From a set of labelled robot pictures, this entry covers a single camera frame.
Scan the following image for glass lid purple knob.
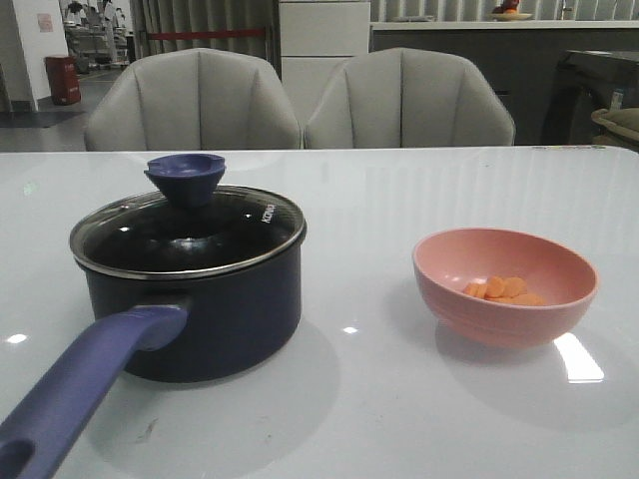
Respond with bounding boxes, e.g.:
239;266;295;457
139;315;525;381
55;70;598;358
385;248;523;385
69;153;307;280

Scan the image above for pink plastic bowl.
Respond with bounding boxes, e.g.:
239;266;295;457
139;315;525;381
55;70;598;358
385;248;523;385
412;228;599;348

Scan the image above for orange ham slices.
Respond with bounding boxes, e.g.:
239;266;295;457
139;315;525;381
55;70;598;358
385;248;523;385
462;275;545;306

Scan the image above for right grey upholstered chair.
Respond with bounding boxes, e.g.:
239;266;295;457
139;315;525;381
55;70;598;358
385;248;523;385
304;48;515;150

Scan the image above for grey upholstered chair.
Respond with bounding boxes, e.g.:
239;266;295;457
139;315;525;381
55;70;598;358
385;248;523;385
304;48;515;150
84;48;302;152

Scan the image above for left grey upholstered chair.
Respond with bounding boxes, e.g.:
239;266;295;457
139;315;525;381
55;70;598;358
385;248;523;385
84;48;302;152

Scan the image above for white cabinet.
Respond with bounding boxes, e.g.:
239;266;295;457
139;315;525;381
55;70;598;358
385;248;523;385
279;1;370;125

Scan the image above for red barrier tape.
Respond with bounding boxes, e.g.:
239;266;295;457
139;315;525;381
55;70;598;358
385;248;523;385
147;28;267;41

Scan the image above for grey counter with white top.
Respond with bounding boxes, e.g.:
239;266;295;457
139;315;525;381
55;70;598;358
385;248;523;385
370;20;638;145

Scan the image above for fruit plate on counter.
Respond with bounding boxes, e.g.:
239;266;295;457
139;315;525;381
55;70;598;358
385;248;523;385
490;0;532;21

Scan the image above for red trash bin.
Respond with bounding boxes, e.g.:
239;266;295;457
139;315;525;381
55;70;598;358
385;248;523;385
45;55;81;106

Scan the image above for beige cushion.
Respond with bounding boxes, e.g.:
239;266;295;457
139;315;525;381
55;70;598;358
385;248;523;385
591;108;639;152

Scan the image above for dark blue saucepan purple handle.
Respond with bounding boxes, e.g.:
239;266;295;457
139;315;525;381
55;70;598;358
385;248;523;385
1;237;305;478

